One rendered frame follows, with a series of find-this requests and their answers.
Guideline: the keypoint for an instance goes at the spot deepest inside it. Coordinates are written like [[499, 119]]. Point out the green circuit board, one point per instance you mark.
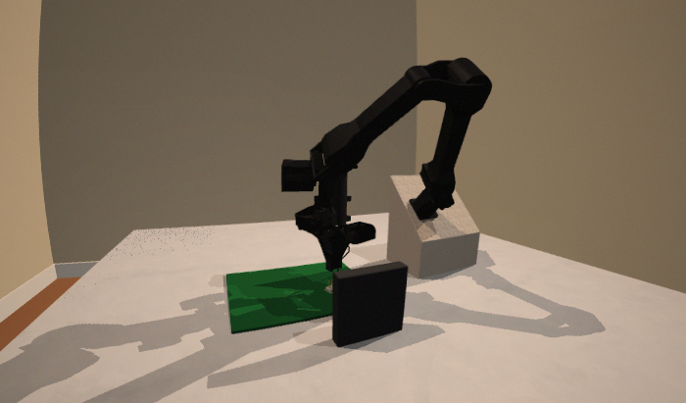
[[278, 297]]

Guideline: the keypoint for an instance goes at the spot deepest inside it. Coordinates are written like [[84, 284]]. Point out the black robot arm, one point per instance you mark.
[[459, 83]]

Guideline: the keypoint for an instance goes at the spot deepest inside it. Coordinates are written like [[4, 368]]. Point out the black plug with cable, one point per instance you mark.
[[328, 261]]

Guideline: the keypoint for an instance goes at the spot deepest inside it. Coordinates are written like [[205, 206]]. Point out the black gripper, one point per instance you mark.
[[338, 238]]

